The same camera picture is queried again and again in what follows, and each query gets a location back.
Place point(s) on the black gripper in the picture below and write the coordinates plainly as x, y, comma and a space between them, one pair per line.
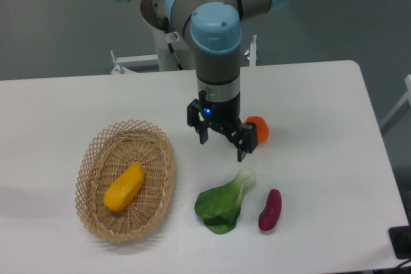
223, 116

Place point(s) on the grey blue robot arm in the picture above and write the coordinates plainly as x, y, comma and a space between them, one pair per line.
212, 31

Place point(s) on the woven wicker basket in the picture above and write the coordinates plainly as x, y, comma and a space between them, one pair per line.
108, 156

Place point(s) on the yellow toy mango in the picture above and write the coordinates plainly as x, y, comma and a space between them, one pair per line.
122, 191

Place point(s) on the orange toy fruit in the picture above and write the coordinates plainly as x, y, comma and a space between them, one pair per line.
263, 130

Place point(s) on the green toy bok choy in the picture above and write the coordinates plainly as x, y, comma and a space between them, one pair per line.
220, 207

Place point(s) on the purple toy sweet potato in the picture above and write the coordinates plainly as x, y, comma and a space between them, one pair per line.
269, 216

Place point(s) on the black device at table edge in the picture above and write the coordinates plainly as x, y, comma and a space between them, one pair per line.
400, 240

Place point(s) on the white frame at right edge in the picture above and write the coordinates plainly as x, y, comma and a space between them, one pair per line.
400, 108

